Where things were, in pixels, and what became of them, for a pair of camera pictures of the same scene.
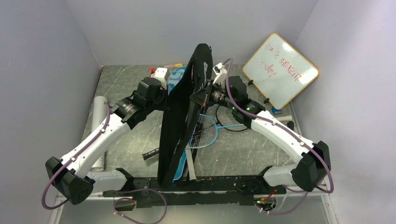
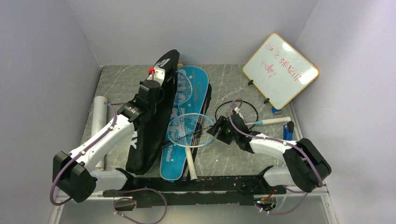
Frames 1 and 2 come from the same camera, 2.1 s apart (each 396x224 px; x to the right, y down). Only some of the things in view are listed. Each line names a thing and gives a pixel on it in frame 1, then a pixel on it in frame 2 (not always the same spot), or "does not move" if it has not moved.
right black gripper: x=199 y=96 -> x=213 y=130
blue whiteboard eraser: x=274 y=110 does not move
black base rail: x=229 y=191 does not move
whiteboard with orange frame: x=279 y=71 does not move
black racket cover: x=186 y=99 -> x=148 y=136
